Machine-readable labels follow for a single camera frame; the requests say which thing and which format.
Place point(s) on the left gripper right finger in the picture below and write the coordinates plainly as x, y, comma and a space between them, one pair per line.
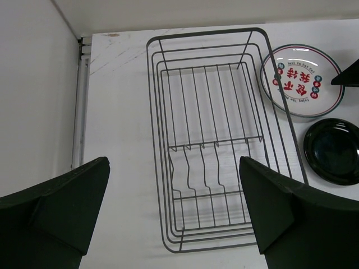
296, 225

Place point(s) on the aluminium rail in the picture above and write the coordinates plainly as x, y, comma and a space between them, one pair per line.
83, 73

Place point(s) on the black plate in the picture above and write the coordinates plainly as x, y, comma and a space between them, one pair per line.
331, 150

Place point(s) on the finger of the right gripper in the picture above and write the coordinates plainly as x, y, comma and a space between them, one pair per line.
349, 77

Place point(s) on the grey wire dish rack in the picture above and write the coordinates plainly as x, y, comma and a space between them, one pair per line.
210, 105

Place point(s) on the white plate red characters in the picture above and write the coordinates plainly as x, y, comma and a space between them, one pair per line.
297, 78

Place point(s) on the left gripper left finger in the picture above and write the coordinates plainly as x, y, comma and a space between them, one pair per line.
51, 224

